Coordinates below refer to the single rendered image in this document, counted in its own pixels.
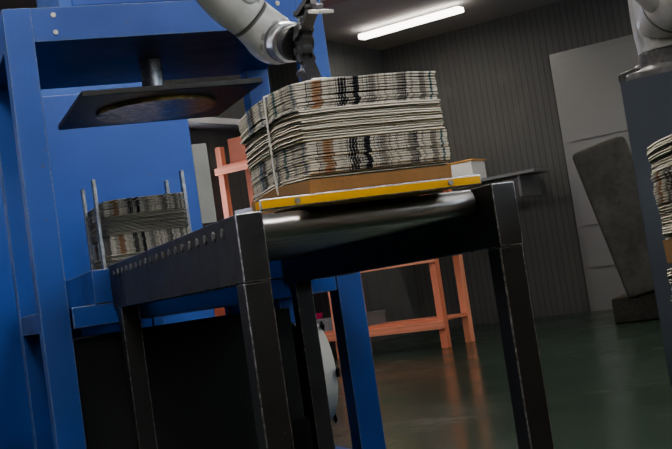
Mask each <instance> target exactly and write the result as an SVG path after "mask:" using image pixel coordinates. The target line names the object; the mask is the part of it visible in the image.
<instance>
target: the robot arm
mask: <svg viewBox="0 0 672 449"><path fill-rule="evenodd" d="M196 1H197V2H198V4H199V5H200V6H201V7H202V9H203V10H204V11H205V12H206V13H207V14H208V15H209V16H210V17H211V18H212V19H214V20H215V21H216V22H217V23H218V24H219V25H221V26H222V27H223V28H225V29H227V30H228V31H230V32H231V33H232V34H233V35H235V36H236V37H237V38H238V39H239V40H240V41H241V42H242V43H243V44H244V45H245V47H246V48H247V49H248V51H249V52H250V53H251V54H252V55H253V56H254V57H255V58H256V59H258V60H260V61H262V62H264V63H268V64H273V65H280V64H285V63H292V62H298V63H299V64H300V69H299V70H298V71H297V72H296V75H297V77H299V78H300V79H301V80H302V82H303V81H307V80H312V79H320V78H326V77H322V76H321V74H320V72H319V69H318V67H317V65H316V62H315V61H316V57H315V55H314V52H313V51H314V45H315V41H314V37H313V32H314V23H315V20H316V18H317V15H318V14H326V13H333V12H334V10H333V9H324V8H323V3H317V1H318V0H302V2H301V4H300V5H299V7H298V8H297V10H296V11H293V16H294V17H296V19H297V21H298V23H297V22H291V21H289V19H288V18H287V17H285V16H284V15H282V14H281V13H279V12H278V11H277V10H275V9H274V8H273V7H271V6H270V5H269V4H268V3H267V2H266V1H264V0H196ZM628 6H629V14H630V20H631V26H632V31H633V36H634V40H635V44H636V47H637V51H638V56H639V65H638V66H635V68H634V69H631V70H629V71H626V72H624V73H621V74H619V76H618V79H619V82H620V83H621V82H625V81H629V80H634V79H638V78H642V77H647V76H651V75H656V74H660V73H665V72H669V71H672V0H628ZM310 57H311V58H310Z"/></svg>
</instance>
